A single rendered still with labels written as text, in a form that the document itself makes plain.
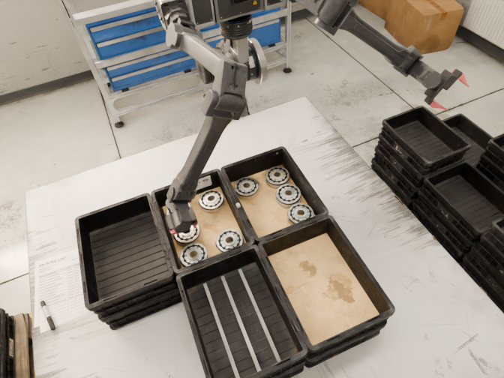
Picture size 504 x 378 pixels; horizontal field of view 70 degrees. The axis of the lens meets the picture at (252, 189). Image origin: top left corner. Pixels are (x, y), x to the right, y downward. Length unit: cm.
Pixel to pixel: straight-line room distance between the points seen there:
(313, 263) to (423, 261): 47
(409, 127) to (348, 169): 74
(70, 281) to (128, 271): 32
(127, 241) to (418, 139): 172
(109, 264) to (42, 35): 279
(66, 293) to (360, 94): 277
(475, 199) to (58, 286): 212
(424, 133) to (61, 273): 207
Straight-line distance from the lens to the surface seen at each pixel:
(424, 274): 160
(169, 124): 327
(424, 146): 236
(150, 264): 145
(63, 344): 160
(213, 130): 104
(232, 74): 99
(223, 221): 148
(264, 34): 342
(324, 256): 139
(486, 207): 234
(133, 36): 305
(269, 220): 146
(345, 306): 132
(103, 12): 296
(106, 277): 149
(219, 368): 126
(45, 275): 178
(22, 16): 389
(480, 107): 364
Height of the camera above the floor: 205
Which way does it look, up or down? 51 degrees down
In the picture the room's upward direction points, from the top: 6 degrees counter-clockwise
